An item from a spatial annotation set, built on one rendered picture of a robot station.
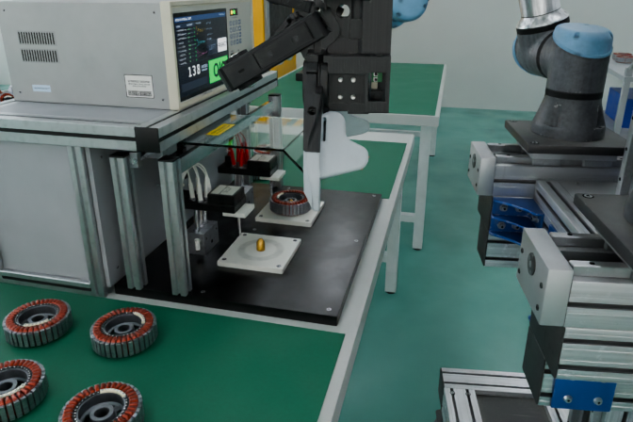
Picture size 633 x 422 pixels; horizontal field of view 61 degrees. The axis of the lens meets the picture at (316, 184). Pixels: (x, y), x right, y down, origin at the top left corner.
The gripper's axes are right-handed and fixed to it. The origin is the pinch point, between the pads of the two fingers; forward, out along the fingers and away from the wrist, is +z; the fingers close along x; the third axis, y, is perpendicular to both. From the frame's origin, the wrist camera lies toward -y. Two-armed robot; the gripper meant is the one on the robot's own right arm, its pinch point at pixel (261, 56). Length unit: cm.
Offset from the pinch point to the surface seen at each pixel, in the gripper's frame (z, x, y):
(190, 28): -0.3, -20.9, -10.5
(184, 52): 2.7, -24.6, -7.5
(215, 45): 2.9, -9.8, -7.3
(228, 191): 19.8, -21.4, 18.2
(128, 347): 33, -58, 26
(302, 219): 21.4, -2.4, 36.3
